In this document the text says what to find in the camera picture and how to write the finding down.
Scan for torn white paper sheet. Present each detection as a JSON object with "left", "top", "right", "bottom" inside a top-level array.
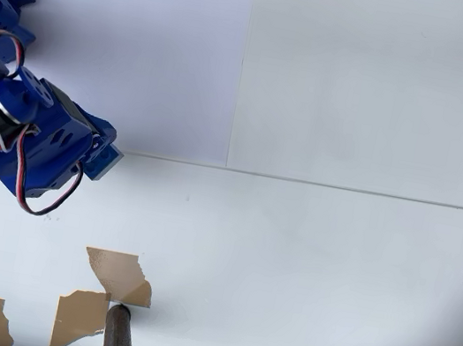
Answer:
[{"left": 0, "top": 125, "right": 463, "bottom": 346}]

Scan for dark metal pole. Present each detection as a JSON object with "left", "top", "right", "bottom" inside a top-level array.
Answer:
[{"left": 100, "top": 300, "right": 147, "bottom": 346}]

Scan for blue lego brick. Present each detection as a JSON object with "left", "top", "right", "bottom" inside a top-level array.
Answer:
[{"left": 95, "top": 142, "right": 126, "bottom": 184}]

